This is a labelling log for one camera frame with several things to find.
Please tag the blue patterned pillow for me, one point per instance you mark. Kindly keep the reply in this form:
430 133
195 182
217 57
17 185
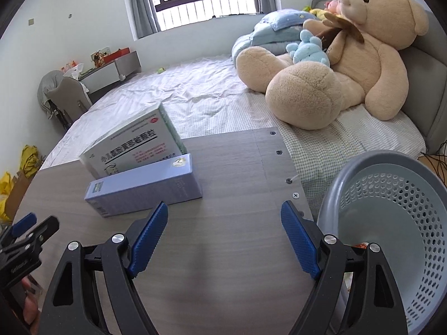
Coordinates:
279 21

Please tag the yellow plush toy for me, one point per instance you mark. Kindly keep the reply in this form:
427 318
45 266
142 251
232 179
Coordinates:
321 13

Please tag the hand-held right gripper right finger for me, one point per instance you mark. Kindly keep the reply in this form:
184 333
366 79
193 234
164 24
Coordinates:
300 240

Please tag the person's left hand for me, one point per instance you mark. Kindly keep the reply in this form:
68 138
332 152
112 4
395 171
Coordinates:
30 307

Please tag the red box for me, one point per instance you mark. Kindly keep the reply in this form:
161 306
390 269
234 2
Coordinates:
118 54

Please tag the yellow bag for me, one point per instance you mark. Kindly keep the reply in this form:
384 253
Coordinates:
29 160
5 195

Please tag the white plastic bag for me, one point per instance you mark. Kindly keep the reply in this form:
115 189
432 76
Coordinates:
73 71

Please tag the grey chair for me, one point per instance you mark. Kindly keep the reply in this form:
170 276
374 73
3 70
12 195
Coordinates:
66 94

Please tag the small blue plush toy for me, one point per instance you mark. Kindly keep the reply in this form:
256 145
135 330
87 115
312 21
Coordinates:
309 54

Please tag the large beige teddy bear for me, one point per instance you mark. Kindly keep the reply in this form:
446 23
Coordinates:
366 66

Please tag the grey upholstered bed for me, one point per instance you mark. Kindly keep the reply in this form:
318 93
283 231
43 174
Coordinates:
426 76

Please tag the brown cardboard box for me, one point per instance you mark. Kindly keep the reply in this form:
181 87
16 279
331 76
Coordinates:
19 195

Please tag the pink plush toy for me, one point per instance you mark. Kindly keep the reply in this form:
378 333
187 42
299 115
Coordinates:
331 6

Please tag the checked mattress cover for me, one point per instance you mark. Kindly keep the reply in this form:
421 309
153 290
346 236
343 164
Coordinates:
349 146

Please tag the lavender carton box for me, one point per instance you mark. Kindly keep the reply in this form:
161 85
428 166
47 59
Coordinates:
146 188

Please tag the grey desk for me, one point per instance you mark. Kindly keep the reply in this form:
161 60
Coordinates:
108 76

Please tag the white crumpled bed sheet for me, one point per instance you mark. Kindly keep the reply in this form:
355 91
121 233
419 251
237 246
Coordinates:
174 87

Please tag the colourful picture box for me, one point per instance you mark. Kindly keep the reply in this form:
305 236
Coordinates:
100 57

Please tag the blue perforated plastic basket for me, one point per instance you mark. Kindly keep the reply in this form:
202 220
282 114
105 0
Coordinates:
384 216

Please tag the white and green medicine box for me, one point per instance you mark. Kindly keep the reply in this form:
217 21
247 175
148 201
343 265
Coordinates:
139 139

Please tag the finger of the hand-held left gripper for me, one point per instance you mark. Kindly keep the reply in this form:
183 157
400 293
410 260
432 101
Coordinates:
45 228
22 224

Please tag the wooden nightstand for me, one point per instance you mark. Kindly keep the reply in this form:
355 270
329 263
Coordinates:
434 162

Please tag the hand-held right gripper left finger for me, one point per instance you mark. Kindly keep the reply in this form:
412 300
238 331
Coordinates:
150 240

